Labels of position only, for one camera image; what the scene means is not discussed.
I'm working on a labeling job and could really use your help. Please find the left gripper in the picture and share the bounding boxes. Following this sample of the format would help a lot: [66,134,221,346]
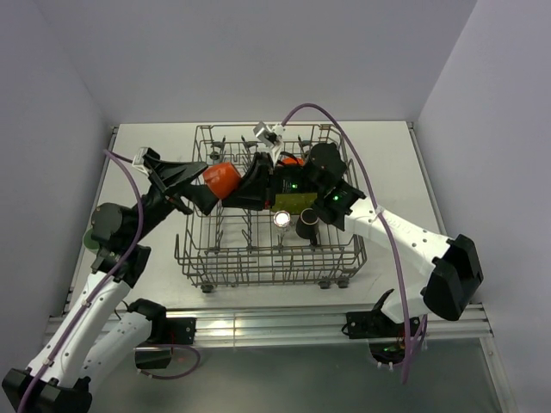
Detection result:
[128,154,230,243]

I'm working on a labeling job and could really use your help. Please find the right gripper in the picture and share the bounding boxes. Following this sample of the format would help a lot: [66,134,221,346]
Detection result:
[222,151,325,210]

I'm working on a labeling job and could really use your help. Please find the orange bowl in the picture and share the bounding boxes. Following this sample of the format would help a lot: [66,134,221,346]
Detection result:
[277,157,304,167]

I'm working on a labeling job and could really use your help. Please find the orange brown mug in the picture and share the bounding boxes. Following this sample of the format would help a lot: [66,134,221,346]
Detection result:
[202,163,241,200]

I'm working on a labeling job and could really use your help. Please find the green dotted plate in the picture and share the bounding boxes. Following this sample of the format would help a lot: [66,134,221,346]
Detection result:
[270,193,317,215]

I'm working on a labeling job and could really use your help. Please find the clear drinking glass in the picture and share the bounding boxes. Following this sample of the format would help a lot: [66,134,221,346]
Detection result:
[273,211,292,234]

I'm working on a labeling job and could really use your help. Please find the dark brown mug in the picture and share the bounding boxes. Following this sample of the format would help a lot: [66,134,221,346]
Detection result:
[295,208,319,247]

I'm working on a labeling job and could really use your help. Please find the pale green cup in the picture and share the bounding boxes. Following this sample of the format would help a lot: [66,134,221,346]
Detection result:
[83,228,100,253]

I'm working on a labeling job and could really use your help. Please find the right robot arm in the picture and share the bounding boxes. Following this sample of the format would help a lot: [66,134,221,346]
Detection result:
[222,143,483,336]

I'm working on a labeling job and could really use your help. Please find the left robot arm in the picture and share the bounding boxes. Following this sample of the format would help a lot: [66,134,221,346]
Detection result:
[2,148,218,412]

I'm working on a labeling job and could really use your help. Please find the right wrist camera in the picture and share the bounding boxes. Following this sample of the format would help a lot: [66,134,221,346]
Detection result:
[253,121,286,166]

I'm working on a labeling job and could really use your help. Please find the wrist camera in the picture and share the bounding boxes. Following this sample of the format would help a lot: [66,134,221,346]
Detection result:
[132,147,159,176]
[253,121,286,166]

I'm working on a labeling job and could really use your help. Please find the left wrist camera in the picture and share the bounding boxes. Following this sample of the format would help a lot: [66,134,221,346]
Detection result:
[132,147,159,176]

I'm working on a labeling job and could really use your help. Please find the grey wire dish rack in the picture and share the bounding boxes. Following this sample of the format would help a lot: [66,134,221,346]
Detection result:
[174,123,368,293]

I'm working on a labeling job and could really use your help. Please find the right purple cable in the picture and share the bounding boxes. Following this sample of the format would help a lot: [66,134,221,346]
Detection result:
[282,102,428,385]

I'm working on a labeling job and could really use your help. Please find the aluminium mounting rail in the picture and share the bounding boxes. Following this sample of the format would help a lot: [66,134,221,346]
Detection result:
[166,303,493,348]

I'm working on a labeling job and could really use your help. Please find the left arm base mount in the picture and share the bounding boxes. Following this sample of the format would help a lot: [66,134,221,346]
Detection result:
[134,317,201,380]

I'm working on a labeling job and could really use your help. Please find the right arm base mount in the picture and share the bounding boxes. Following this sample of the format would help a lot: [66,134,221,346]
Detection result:
[341,302,406,340]

